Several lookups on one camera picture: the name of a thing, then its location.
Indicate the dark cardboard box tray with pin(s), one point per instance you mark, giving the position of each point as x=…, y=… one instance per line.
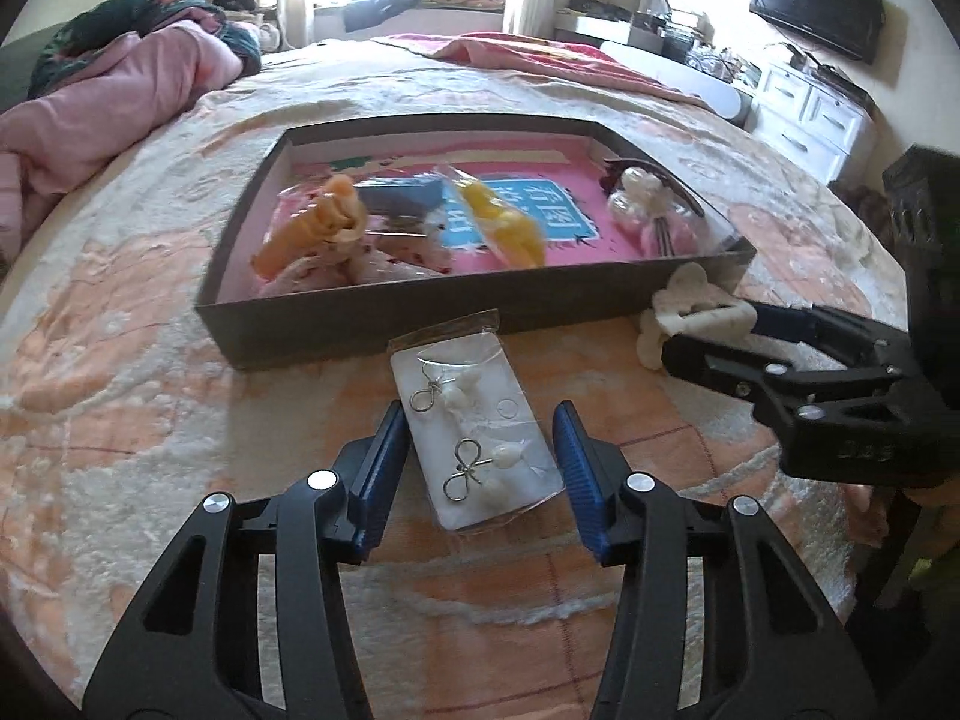
x=551, y=168

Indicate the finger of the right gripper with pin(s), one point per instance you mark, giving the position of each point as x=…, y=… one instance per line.
x=758, y=377
x=853, y=340

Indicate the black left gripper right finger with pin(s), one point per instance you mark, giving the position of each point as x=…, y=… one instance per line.
x=717, y=616

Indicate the polka dot fabric scrunchie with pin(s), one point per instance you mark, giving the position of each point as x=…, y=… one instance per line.
x=323, y=237

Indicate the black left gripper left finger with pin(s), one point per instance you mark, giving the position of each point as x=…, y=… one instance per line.
x=243, y=614

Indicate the yellow bangles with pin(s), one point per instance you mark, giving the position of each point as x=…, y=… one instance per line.
x=511, y=235

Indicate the pink red blanket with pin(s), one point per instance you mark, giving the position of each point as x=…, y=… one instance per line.
x=578, y=63

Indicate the pink quilt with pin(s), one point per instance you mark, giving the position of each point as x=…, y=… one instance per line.
x=53, y=144

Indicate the white drawer cabinet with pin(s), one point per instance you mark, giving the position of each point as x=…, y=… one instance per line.
x=812, y=125

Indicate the white dressing desk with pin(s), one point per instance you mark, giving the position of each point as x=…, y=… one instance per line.
x=616, y=32

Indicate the white pearl hair accessory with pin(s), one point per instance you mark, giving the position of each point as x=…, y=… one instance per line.
x=639, y=199

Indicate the dark floral duvet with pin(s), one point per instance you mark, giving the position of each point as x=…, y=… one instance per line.
x=115, y=26

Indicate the cream claw hair clip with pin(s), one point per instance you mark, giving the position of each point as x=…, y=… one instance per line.
x=689, y=304

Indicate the grey green headboard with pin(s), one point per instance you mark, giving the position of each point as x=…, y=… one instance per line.
x=17, y=61

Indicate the earrings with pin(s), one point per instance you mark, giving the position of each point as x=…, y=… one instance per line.
x=480, y=447

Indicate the person's right hand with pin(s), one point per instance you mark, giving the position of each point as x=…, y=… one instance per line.
x=867, y=515

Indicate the cream patterned bedspread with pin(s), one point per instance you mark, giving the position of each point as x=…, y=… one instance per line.
x=119, y=414

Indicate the blue small jewelry box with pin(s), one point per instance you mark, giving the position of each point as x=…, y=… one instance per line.
x=414, y=196

